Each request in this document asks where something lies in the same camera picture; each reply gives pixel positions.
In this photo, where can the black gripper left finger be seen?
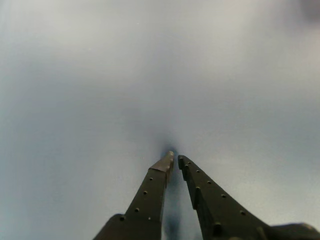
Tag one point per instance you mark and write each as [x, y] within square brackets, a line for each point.
[147, 200]

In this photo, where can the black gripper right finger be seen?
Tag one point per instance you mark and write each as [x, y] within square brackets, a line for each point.
[220, 215]

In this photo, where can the dark blue-grey mat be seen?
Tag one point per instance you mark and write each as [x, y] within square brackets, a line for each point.
[150, 75]

